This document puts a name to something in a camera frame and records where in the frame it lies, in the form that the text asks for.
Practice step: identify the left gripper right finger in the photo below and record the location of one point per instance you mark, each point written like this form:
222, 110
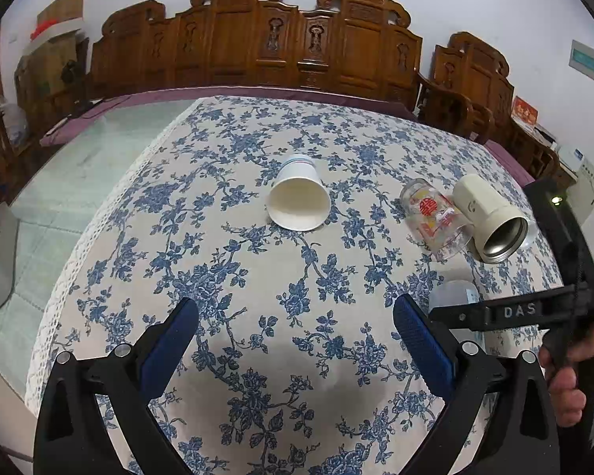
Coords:
521, 435

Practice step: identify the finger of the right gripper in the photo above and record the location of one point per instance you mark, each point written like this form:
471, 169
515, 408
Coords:
465, 316

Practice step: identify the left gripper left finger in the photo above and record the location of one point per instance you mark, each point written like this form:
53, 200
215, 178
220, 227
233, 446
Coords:
71, 437

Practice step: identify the clear plastic cup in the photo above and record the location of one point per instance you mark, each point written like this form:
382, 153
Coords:
454, 293

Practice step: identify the glass cup red print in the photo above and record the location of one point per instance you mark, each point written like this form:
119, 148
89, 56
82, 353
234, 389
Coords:
433, 217

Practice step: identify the white paper cup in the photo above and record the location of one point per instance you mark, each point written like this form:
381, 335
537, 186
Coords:
298, 199

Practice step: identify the person's right hand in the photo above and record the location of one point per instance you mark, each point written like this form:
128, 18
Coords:
567, 400

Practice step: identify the cream thermos tumbler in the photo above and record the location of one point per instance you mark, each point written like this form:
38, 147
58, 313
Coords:
500, 229

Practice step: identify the white box device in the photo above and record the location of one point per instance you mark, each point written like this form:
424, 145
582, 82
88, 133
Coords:
572, 158

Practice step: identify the wooden side table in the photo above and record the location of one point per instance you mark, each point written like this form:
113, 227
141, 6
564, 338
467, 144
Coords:
539, 160

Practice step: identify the purple armchair cushion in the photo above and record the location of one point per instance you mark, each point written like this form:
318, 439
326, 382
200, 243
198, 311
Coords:
509, 163

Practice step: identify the red calendar card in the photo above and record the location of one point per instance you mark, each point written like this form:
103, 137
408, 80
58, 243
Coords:
524, 112

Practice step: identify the blue floral tablecloth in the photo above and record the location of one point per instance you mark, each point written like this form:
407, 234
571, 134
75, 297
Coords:
297, 367

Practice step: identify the carved wooden armchair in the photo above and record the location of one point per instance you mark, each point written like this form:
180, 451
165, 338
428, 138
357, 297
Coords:
477, 70

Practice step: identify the large cardboard box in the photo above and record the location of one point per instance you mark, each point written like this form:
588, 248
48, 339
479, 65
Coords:
40, 73

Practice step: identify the carved wooden sofa bench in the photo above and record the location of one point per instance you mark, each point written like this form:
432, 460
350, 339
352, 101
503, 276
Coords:
359, 48

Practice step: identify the top cardboard box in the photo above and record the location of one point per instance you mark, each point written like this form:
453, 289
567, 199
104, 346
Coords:
61, 10

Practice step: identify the white wall cabinet panel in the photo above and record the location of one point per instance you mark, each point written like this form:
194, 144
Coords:
581, 195

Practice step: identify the grey wall electrical panel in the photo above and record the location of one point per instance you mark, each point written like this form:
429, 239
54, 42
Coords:
582, 59

